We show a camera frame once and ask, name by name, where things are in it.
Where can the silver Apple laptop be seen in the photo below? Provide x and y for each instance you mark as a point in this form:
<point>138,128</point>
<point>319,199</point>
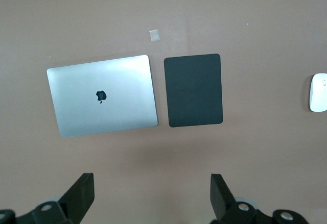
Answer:
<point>122,101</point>

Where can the black mouse pad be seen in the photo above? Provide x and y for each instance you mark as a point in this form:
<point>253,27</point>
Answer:
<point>194,91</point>

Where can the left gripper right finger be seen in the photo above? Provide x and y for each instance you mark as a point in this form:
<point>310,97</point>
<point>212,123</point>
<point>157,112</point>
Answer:
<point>222,198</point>

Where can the small square tape patch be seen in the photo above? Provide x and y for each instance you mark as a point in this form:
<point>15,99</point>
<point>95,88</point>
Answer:
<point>154,35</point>

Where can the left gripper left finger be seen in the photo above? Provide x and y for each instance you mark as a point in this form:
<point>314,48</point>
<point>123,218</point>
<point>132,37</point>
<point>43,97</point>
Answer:
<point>79,198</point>

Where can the white computer mouse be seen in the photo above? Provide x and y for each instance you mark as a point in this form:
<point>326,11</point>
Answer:
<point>318,94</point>

